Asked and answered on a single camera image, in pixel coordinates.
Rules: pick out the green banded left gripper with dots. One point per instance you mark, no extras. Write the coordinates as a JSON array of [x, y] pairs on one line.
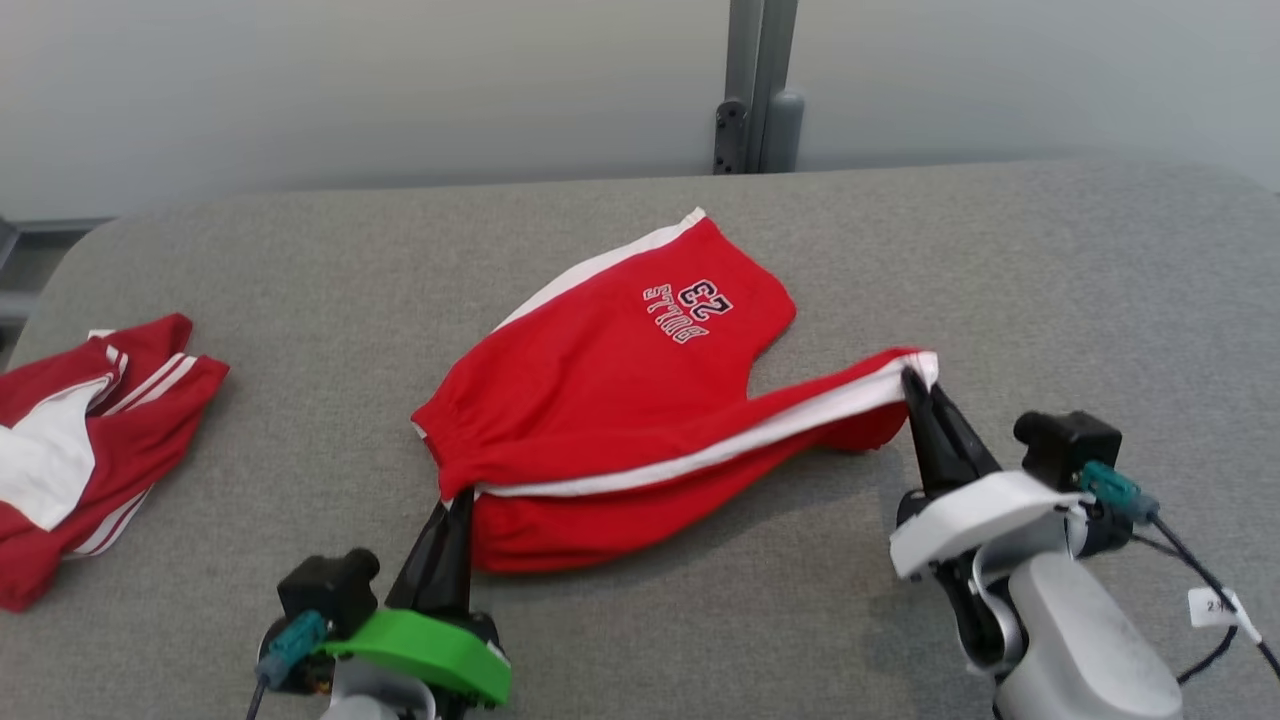
[[440, 650]]

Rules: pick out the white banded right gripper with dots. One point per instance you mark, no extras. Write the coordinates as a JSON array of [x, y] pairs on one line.
[[980, 515]]

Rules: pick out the red shorts with white stripe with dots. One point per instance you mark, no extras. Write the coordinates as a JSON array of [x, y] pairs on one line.
[[620, 400]]

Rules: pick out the red and white jersey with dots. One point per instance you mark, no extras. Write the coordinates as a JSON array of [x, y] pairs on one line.
[[150, 420]]

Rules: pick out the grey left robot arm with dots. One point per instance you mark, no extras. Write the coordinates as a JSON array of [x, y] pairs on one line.
[[370, 700]]

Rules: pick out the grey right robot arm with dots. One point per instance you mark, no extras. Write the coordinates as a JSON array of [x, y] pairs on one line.
[[1080, 650]]

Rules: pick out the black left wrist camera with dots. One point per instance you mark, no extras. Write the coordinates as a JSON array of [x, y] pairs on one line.
[[330, 585]]

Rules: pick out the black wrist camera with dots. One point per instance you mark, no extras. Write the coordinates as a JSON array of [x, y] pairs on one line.
[[1065, 445], [330, 585]]

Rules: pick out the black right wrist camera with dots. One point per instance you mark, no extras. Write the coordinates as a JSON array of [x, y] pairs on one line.
[[1065, 445]]

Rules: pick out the grey aluminium partition post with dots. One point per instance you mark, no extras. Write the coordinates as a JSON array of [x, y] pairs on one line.
[[760, 60]]

